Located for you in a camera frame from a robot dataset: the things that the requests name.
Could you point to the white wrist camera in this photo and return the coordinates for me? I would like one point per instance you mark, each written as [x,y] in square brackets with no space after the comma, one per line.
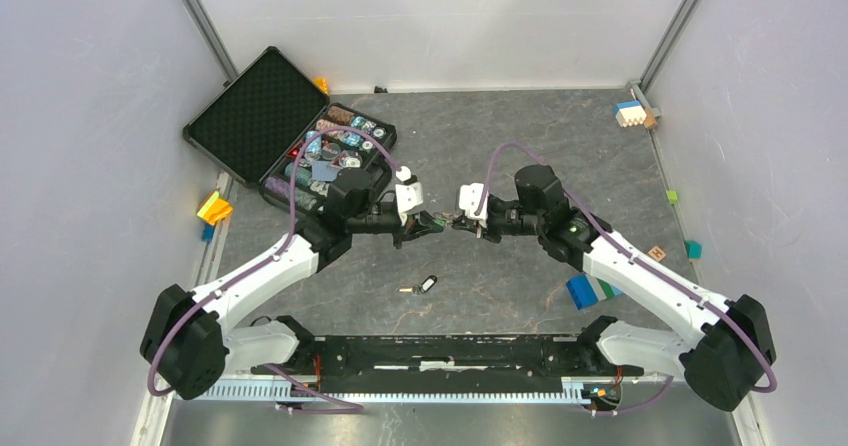
[473,201]
[409,194]

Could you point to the key with black tag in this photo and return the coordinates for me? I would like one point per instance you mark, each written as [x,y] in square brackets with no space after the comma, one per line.
[422,288]

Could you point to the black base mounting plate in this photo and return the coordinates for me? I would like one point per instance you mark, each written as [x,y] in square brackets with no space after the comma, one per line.
[430,364]

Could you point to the teal cube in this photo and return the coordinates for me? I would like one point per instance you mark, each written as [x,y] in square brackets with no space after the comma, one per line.
[693,249]

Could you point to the white blue toy brick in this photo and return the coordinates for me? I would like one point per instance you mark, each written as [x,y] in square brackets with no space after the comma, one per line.
[630,113]

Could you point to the keyring with bunch of keys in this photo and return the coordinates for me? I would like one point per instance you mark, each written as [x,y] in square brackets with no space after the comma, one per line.
[455,220]

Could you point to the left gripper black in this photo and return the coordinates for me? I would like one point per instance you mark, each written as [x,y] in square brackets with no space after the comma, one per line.
[413,228]

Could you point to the orange block behind case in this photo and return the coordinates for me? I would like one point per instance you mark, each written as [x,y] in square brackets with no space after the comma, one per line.
[322,85]

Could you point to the wooden letter cube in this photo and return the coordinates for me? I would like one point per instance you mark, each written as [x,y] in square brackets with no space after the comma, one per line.
[657,253]

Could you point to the black poker chip case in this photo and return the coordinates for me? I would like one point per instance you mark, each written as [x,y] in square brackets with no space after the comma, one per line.
[269,125]

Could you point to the blue card in case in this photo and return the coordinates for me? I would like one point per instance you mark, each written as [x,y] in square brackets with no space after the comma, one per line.
[324,171]

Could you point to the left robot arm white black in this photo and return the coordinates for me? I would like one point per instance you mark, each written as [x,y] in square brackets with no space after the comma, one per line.
[194,337]

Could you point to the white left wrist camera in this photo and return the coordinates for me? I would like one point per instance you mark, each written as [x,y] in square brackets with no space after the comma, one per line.
[409,194]

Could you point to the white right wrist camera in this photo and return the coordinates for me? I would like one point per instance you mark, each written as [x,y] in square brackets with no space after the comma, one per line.
[473,201]

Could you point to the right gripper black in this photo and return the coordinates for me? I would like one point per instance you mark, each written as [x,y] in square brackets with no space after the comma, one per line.
[489,233]

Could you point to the yellow orange toy block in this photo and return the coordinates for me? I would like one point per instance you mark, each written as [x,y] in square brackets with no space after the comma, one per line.
[214,209]

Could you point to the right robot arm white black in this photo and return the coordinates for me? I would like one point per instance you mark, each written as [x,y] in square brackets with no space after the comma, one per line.
[723,348]

